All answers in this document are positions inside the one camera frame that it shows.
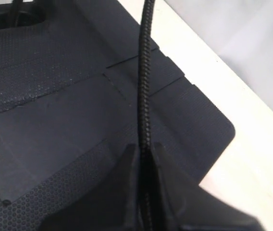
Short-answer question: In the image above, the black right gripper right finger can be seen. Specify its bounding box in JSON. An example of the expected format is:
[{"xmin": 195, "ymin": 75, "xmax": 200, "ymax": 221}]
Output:
[{"xmin": 152, "ymin": 142, "xmax": 264, "ymax": 231}]

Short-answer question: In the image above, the white backdrop curtain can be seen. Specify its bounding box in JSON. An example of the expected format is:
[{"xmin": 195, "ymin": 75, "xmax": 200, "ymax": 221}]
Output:
[{"xmin": 168, "ymin": 0, "xmax": 273, "ymax": 110}]

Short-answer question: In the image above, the black braided rope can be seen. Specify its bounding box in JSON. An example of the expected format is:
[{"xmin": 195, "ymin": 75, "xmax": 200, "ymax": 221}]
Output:
[{"xmin": 136, "ymin": 0, "xmax": 158, "ymax": 231}]

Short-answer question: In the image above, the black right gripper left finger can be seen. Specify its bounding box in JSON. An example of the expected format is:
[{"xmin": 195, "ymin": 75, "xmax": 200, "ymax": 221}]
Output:
[{"xmin": 39, "ymin": 144, "xmax": 140, "ymax": 231}]

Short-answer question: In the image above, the black plastic carrying case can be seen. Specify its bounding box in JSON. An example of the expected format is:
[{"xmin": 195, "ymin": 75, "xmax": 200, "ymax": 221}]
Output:
[{"xmin": 0, "ymin": 0, "xmax": 235, "ymax": 231}]

